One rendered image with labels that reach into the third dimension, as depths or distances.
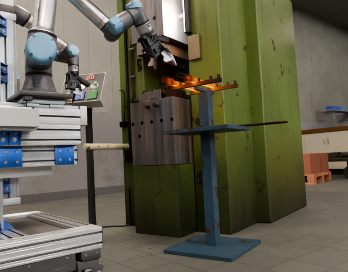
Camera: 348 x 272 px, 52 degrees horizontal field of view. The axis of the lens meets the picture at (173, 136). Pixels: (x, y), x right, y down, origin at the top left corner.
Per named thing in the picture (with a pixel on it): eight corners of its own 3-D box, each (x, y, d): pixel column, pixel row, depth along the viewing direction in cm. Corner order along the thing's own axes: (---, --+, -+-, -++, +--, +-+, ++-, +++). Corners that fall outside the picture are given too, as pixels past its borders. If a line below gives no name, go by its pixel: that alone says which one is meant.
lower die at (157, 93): (161, 100, 245) (160, 88, 245) (139, 103, 256) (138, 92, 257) (193, 105, 279) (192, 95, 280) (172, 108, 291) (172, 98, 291)
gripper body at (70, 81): (65, 90, 244) (64, 73, 245) (76, 91, 249) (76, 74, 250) (69, 88, 238) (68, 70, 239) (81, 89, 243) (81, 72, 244)
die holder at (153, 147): (176, 164, 229) (172, 96, 232) (132, 165, 251) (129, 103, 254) (217, 161, 274) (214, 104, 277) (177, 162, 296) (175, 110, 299)
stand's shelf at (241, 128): (227, 128, 177) (227, 123, 177) (163, 134, 199) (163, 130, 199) (250, 130, 202) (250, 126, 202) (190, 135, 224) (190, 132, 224)
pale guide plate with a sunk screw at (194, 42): (199, 57, 241) (198, 33, 242) (189, 60, 247) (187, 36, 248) (201, 58, 243) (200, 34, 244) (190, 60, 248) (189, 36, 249)
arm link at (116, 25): (111, 40, 169) (129, 30, 173) (118, 32, 159) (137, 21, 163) (102, 26, 168) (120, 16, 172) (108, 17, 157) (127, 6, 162)
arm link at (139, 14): (120, 7, 167) (134, -1, 170) (131, 29, 171) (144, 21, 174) (127, 4, 160) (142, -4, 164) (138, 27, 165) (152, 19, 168)
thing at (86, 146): (87, 150, 242) (87, 142, 242) (82, 150, 245) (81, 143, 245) (130, 149, 278) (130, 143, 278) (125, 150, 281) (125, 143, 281)
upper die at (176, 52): (158, 49, 247) (157, 36, 248) (137, 55, 259) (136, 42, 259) (191, 61, 281) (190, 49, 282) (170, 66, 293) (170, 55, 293)
